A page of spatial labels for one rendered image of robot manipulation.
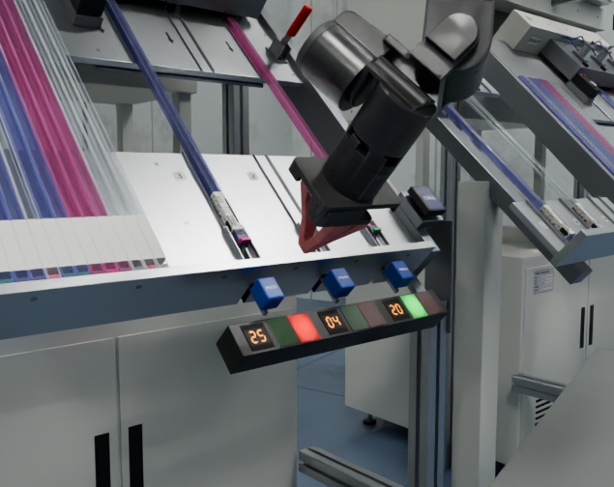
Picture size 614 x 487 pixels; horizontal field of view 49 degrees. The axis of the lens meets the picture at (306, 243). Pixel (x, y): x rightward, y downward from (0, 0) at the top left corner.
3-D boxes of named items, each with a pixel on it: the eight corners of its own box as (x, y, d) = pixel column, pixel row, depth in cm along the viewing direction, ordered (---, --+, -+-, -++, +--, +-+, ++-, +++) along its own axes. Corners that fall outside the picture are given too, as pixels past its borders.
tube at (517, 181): (579, 247, 98) (586, 241, 98) (574, 248, 97) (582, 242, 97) (385, 45, 122) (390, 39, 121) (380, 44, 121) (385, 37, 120)
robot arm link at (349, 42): (489, 29, 54) (478, 75, 62) (388, -54, 57) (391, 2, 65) (383, 130, 53) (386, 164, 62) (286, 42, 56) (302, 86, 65)
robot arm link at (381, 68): (423, 111, 54) (453, 100, 58) (364, 58, 55) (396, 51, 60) (380, 173, 58) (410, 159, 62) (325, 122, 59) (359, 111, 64)
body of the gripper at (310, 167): (283, 170, 63) (319, 109, 58) (361, 170, 69) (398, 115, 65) (316, 221, 60) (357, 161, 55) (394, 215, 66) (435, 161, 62)
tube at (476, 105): (609, 243, 106) (614, 238, 105) (605, 243, 105) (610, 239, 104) (422, 53, 129) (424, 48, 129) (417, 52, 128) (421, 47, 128)
